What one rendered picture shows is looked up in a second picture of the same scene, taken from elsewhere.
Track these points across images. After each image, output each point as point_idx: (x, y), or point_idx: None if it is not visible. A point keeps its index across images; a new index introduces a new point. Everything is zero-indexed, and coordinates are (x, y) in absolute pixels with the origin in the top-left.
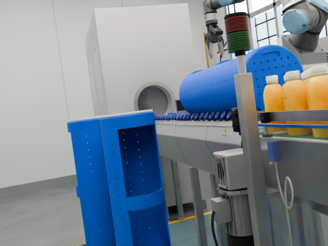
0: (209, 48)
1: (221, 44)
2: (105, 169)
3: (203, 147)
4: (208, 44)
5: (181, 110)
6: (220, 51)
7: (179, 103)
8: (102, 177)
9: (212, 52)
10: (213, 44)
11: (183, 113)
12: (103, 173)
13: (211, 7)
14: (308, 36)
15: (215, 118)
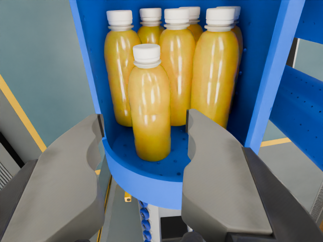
0: (242, 150)
1: (37, 193)
2: (321, 91)
3: None
4: (278, 193)
5: (177, 216)
6: (95, 139)
7: (181, 230)
8: (320, 86)
9: (196, 120)
10: (191, 200)
11: (172, 211)
12: (321, 89)
13: None
14: None
15: None
